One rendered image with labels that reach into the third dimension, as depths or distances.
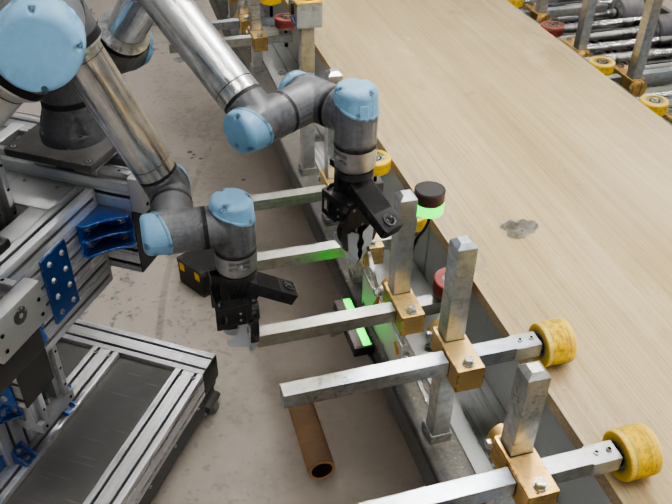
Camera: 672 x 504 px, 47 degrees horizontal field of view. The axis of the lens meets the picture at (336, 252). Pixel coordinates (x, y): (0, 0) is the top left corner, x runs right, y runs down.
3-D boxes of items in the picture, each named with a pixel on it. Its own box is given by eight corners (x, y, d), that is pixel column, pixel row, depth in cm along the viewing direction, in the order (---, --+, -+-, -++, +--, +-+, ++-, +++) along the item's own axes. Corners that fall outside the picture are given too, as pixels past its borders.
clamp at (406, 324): (400, 336, 155) (402, 318, 152) (379, 294, 165) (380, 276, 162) (426, 331, 156) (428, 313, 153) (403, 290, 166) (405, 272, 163)
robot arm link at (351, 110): (351, 70, 131) (390, 85, 127) (350, 127, 138) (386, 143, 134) (320, 84, 127) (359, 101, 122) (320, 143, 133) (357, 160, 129)
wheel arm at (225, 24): (163, 38, 286) (162, 26, 284) (162, 34, 289) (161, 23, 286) (277, 27, 296) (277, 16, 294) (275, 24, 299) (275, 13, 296)
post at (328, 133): (327, 238, 209) (328, 73, 179) (323, 231, 211) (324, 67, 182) (339, 236, 209) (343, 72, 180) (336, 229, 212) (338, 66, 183)
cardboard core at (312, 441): (308, 464, 219) (284, 388, 242) (308, 482, 224) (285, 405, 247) (335, 458, 221) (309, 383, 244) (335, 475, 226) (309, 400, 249)
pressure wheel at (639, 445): (629, 439, 113) (598, 423, 121) (634, 490, 114) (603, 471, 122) (664, 431, 115) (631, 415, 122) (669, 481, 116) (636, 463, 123)
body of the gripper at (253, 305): (211, 308, 148) (206, 259, 141) (255, 301, 150) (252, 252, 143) (218, 335, 142) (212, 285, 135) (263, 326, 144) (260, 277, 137)
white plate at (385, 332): (397, 381, 161) (400, 347, 155) (360, 302, 181) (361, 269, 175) (400, 381, 162) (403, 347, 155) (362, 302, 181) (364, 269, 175)
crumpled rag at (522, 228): (506, 240, 168) (507, 231, 166) (495, 222, 173) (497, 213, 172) (544, 236, 169) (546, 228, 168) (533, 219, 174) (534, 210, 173)
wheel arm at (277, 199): (217, 220, 190) (215, 205, 188) (215, 212, 193) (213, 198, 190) (383, 195, 200) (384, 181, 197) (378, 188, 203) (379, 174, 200)
